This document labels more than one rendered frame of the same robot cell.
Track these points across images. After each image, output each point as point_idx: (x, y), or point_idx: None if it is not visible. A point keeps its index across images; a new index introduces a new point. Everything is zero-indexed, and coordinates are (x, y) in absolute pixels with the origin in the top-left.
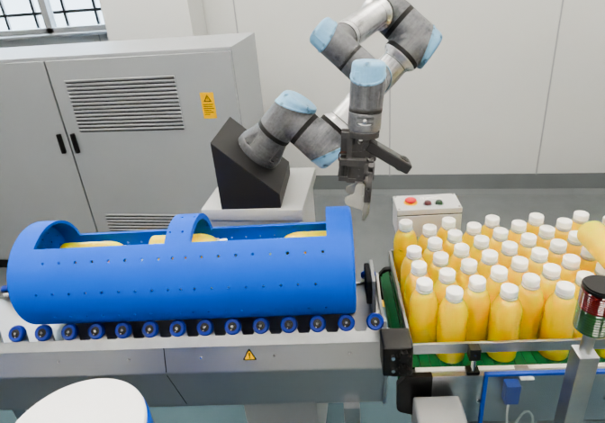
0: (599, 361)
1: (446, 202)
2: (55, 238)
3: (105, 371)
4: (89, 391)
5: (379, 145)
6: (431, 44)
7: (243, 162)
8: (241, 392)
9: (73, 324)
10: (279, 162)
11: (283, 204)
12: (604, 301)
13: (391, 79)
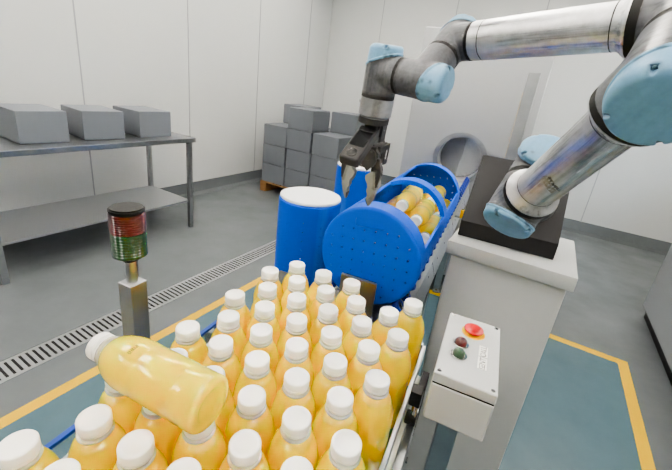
0: (118, 285)
1: (461, 366)
2: (450, 186)
3: None
4: (331, 199)
5: (361, 131)
6: (616, 78)
7: (483, 184)
8: None
9: None
10: (537, 228)
11: (464, 236)
12: None
13: (418, 80)
